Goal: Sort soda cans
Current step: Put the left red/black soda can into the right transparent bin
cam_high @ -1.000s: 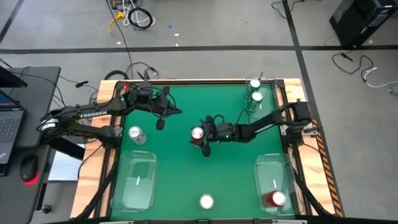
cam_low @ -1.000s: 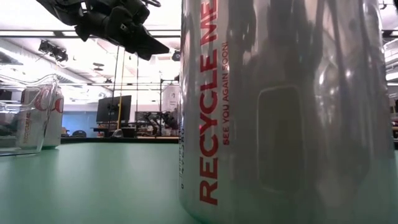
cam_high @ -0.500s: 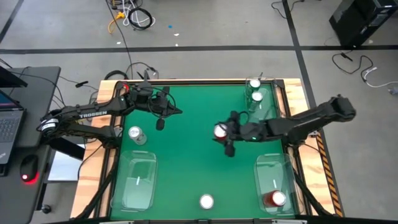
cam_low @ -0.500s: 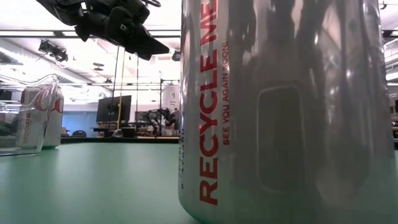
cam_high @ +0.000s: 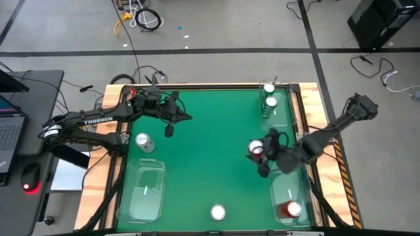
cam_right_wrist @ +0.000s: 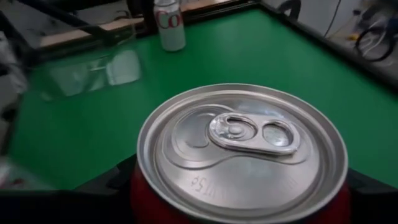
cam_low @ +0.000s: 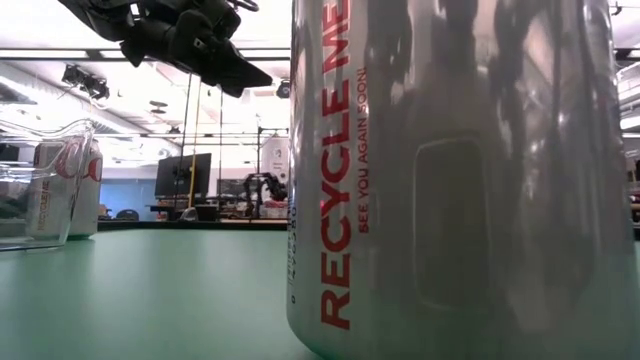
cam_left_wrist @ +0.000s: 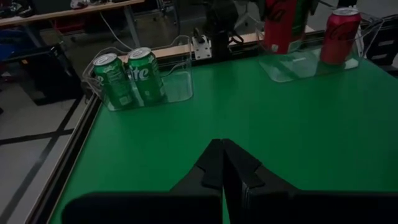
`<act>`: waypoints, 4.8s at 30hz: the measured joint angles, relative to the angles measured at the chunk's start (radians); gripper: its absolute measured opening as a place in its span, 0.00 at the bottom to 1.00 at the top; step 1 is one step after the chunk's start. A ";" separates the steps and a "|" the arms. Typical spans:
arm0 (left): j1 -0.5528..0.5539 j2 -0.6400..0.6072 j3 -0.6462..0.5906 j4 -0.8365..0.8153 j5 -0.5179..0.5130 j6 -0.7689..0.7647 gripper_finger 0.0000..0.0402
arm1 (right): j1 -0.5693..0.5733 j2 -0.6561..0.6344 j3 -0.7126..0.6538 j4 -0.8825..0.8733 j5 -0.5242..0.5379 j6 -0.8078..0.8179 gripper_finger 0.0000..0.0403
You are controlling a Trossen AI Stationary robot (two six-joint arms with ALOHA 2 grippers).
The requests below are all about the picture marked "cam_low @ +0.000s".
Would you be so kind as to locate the silver diet cola can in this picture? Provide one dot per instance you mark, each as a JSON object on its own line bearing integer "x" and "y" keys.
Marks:
{"x": 75, "y": 200}
{"x": 450, "y": 200}

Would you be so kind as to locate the dark overhead rig bar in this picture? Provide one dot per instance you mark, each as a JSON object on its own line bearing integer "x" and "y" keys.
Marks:
{"x": 50, "y": 54}

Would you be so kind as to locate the black ceiling dome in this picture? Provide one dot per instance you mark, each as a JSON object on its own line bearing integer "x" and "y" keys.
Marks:
{"x": 283, "y": 89}

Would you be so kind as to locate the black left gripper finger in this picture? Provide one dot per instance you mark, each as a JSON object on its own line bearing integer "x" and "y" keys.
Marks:
{"x": 237, "y": 75}

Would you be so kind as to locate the black aluminium table frame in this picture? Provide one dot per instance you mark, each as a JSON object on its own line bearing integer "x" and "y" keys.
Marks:
{"x": 200, "y": 225}

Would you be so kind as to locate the black background robot arm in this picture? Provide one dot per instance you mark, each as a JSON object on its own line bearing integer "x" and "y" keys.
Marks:
{"x": 272, "y": 185}

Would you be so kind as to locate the white banner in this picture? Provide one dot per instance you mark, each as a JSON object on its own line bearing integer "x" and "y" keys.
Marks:
{"x": 275, "y": 160}

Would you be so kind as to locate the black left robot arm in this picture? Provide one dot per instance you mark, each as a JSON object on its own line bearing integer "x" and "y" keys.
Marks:
{"x": 95, "y": 12}

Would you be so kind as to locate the yellow stand pole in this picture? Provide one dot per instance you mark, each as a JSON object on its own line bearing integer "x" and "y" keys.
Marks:
{"x": 195, "y": 150}

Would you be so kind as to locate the clear plastic bin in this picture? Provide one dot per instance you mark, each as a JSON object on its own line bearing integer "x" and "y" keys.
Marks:
{"x": 15, "y": 220}

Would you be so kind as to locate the black stand pole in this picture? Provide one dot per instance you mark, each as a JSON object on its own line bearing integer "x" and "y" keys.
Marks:
{"x": 186, "y": 140}

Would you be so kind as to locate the black computer monitor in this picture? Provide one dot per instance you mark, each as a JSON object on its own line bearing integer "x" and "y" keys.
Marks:
{"x": 182, "y": 175}

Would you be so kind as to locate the black ceiling track light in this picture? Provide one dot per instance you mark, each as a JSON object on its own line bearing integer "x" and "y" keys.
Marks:
{"x": 85, "y": 82}

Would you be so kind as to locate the dark background desk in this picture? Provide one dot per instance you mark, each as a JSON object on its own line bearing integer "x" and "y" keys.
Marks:
{"x": 170, "y": 207}

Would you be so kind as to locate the dark office chair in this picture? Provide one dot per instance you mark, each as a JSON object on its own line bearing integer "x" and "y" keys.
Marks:
{"x": 128, "y": 215}

